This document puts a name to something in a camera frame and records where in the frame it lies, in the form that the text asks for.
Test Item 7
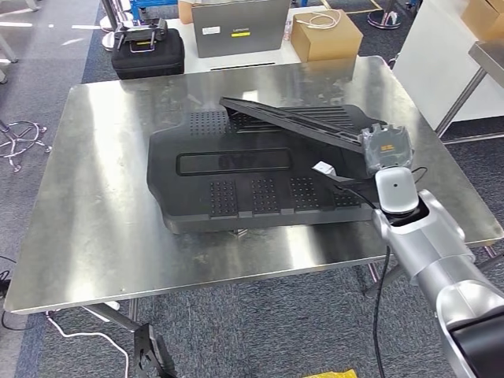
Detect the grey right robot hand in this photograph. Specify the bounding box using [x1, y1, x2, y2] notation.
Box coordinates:
[360, 123, 414, 177]

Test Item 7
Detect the long black plastic panel part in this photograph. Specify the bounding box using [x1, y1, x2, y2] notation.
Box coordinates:
[219, 96, 389, 155]

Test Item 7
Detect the steel workbench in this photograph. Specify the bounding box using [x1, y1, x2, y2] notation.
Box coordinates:
[4, 54, 504, 335]

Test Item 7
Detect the white panel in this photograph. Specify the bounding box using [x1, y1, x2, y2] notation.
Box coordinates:
[393, 0, 504, 132]

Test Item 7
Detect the cardboard box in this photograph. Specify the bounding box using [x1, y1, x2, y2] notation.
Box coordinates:
[290, 9, 364, 64]
[460, 0, 504, 43]

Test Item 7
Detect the black engine cover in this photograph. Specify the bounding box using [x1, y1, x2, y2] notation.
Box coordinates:
[146, 103, 395, 235]

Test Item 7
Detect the grey laptop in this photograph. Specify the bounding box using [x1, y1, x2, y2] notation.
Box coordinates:
[192, 0, 293, 59]

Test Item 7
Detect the yellow floor tape rectangle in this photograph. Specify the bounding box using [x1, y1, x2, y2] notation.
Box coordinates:
[302, 369, 358, 378]

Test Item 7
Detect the black carrying case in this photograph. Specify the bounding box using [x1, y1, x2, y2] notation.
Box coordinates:
[111, 27, 186, 81]

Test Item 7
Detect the black remote controller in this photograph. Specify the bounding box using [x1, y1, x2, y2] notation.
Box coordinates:
[114, 18, 169, 54]

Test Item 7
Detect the chrome stanchion base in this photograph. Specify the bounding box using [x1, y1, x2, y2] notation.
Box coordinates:
[100, 0, 137, 52]

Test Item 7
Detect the black stool with chrome base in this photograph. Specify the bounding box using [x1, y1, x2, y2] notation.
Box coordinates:
[0, 120, 52, 173]

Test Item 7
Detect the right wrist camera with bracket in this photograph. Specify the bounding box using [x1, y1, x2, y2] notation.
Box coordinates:
[312, 160, 373, 198]

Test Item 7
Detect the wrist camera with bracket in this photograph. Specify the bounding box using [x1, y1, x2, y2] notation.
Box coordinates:
[133, 323, 179, 378]
[312, 160, 373, 198]

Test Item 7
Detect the round metal post base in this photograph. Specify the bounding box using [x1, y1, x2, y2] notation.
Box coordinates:
[367, 0, 403, 30]

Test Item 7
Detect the coiled white cable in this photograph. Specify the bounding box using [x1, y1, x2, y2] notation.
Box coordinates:
[295, 9, 342, 30]

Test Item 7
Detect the black camera cable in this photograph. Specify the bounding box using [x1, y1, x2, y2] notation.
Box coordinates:
[334, 166, 428, 378]

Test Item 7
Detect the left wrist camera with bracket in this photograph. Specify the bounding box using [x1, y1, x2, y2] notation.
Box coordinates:
[133, 323, 179, 378]

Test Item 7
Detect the white floor cable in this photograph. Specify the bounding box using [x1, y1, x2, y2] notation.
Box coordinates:
[45, 310, 131, 378]

